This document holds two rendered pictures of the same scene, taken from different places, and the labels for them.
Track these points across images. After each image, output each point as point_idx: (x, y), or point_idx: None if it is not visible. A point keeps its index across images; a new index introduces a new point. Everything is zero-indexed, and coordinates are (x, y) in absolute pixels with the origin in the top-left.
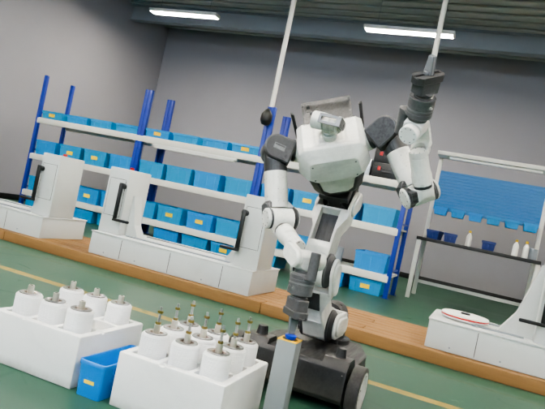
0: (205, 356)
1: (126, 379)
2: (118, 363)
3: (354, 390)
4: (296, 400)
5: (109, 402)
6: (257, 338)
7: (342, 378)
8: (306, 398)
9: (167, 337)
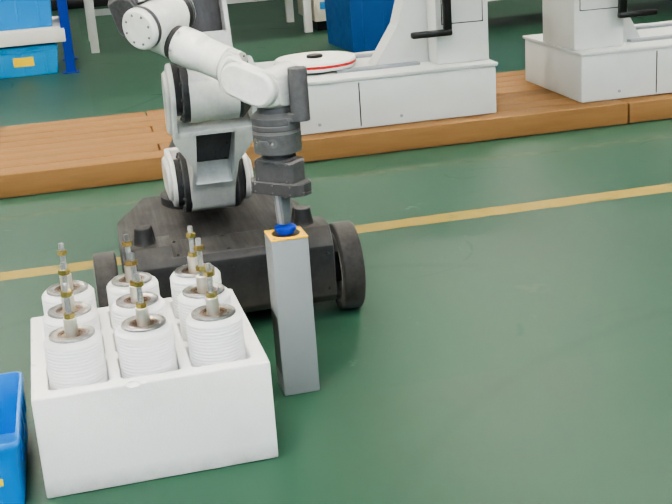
0: (203, 330)
1: (68, 440)
2: (39, 423)
3: (357, 266)
4: (255, 325)
5: (42, 496)
6: (150, 256)
7: (330, 255)
8: (260, 313)
9: (100, 333)
